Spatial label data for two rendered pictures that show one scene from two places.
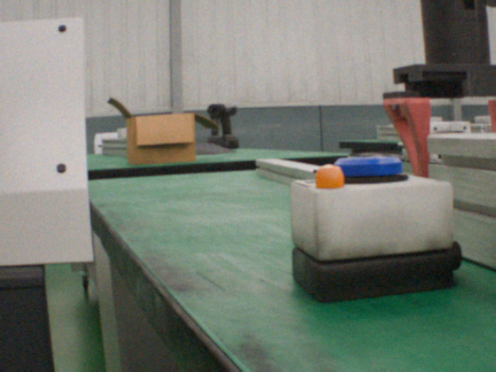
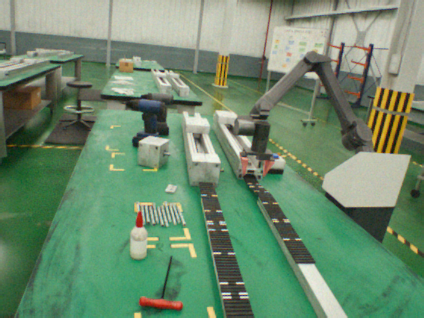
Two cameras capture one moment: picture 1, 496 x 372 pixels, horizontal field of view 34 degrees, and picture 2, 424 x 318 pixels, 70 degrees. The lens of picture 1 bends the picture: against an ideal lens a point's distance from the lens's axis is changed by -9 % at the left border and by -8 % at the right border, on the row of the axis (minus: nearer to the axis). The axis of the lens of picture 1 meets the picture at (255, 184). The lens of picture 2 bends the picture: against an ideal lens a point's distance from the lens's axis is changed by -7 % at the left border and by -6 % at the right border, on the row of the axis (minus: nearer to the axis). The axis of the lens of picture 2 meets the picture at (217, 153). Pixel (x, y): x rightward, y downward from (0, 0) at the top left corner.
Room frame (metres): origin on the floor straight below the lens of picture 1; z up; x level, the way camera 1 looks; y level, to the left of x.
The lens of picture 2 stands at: (1.79, -0.37, 1.25)
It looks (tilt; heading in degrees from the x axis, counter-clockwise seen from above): 18 degrees down; 177
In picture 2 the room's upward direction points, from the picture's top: 8 degrees clockwise
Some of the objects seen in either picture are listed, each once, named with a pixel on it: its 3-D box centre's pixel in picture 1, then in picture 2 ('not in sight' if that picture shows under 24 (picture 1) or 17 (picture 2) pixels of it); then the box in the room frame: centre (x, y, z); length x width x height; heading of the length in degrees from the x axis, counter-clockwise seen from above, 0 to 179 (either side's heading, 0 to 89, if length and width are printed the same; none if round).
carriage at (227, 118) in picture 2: not in sight; (226, 120); (-0.02, -0.26, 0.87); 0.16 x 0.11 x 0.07; 8
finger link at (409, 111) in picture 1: (435, 131); (262, 164); (0.67, -0.15, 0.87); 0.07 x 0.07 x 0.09; 8
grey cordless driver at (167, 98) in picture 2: not in sight; (153, 113); (0.13, -0.66, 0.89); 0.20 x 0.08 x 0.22; 103
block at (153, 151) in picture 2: not in sight; (156, 152); (0.57, -0.56, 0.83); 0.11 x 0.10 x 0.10; 76
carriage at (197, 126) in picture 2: not in sight; (196, 127); (0.25, -0.42, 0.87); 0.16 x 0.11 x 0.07; 8
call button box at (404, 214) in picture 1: (383, 229); (271, 163); (0.49, -0.07, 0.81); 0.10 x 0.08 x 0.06; 98
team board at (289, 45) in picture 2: not in sight; (292, 73); (-5.19, 1.33, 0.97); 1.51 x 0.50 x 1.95; 34
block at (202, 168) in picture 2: not in sight; (207, 169); (0.69, -0.35, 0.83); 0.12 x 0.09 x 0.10; 98
